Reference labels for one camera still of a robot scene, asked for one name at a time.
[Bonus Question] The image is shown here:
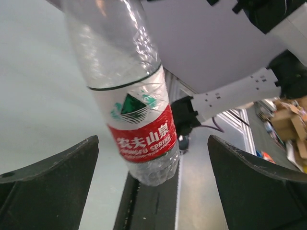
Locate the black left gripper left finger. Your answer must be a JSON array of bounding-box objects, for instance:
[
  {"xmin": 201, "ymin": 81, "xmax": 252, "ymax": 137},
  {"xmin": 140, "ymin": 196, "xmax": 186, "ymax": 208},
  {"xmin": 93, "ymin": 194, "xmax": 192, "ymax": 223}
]
[{"xmin": 0, "ymin": 136, "xmax": 99, "ymax": 230}]

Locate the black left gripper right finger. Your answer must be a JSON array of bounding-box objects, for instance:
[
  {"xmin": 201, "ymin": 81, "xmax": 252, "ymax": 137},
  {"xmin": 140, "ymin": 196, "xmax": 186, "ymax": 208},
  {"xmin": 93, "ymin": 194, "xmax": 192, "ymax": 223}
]
[{"xmin": 208, "ymin": 135, "xmax": 307, "ymax": 230}]

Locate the clear red-label water bottle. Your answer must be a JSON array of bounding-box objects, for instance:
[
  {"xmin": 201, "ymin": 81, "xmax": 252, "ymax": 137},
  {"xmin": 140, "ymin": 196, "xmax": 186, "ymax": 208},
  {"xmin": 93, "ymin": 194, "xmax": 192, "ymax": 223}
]
[{"xmin": 61, "ymin": 0, "xmax": 179, "ymax": 186}]

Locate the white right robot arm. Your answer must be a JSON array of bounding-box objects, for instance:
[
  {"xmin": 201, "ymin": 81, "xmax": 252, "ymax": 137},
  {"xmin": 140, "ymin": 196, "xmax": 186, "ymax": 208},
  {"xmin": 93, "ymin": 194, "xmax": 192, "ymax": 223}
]
[{"xmin": 171, "ymin": 0, "xmax": 307, "ymax": 136}]

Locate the cardboard box pile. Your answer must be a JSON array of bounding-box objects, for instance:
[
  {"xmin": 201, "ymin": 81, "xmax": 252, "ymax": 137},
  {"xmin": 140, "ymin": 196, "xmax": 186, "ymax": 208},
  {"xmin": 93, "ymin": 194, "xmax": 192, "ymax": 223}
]
[{"xmin": 269, "ymin": 97, "xmax": 307, "ymax": 173}]

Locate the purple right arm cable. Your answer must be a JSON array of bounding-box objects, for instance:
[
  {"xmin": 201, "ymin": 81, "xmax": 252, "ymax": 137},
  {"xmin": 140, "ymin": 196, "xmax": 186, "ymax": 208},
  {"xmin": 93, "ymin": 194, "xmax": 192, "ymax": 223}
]
[{"xmin": 199, "ymin": 116, "xmax": 225, "ymax": 133}]

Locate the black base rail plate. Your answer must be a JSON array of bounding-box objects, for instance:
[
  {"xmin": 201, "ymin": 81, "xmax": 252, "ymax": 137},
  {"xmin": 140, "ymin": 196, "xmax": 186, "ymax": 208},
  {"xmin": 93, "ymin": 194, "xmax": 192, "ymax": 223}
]
[{"xmin": 113, "ymin": 162, "xmax": 182, "ymax": 230}]

